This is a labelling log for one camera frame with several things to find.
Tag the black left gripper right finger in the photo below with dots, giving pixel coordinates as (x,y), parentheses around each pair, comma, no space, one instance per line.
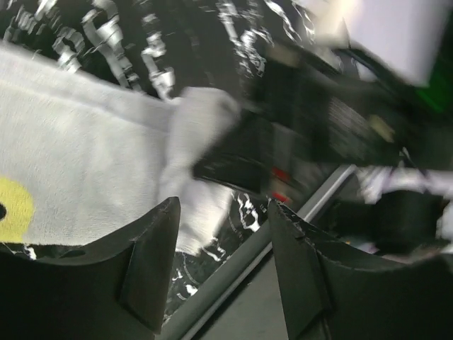
(331,290)

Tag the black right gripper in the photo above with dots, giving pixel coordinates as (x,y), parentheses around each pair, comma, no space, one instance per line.
(307,112)

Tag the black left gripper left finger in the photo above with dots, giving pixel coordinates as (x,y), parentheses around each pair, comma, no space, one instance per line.
(113,288)

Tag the yellow-green and grey towel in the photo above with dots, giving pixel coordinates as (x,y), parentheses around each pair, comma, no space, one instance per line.
(81,157)

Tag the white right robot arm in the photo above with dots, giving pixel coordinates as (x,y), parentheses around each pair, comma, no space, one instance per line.
(413,39)

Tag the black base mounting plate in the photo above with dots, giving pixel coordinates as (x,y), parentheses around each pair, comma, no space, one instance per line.
(230,290)

